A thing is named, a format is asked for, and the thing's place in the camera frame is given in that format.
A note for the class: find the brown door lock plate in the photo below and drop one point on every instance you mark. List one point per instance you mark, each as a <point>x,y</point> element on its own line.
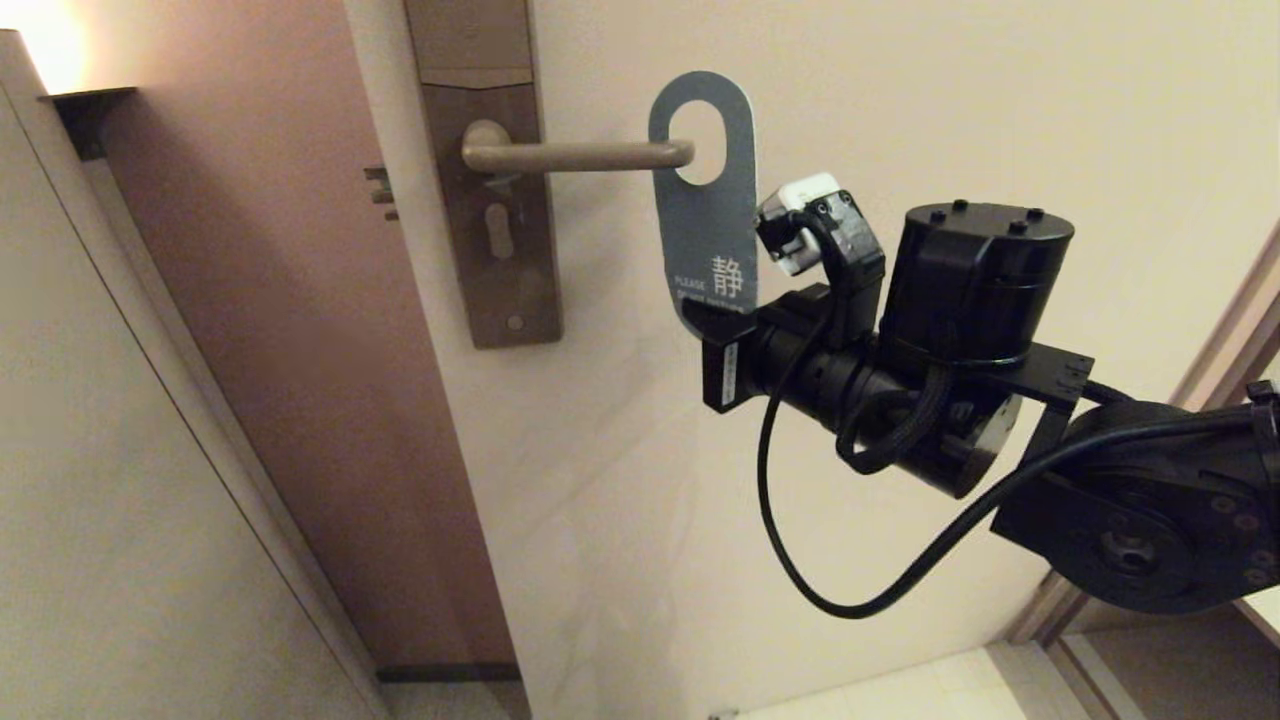
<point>470,40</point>

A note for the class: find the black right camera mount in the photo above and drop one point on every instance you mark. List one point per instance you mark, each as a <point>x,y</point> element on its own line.
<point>855,250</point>

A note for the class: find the black wall lamp bracket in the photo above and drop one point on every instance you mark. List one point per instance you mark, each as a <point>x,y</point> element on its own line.
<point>90,115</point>

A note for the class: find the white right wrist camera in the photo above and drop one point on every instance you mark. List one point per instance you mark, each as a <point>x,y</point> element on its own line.
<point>800,215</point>

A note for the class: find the brown door jamb panel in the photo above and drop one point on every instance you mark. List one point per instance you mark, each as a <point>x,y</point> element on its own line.
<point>300,350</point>

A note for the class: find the white shelf board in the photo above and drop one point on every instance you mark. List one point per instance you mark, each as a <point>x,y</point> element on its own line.
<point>1265,610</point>

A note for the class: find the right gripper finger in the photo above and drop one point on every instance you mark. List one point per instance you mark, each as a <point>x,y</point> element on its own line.
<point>715,320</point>

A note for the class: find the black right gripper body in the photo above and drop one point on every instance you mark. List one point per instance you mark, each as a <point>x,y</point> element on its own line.
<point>800,350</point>

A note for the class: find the white door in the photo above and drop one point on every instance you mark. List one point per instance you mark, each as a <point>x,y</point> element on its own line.
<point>650,550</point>

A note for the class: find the blue and white door hanger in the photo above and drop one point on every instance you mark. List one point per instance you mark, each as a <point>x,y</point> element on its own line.
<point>705,240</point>

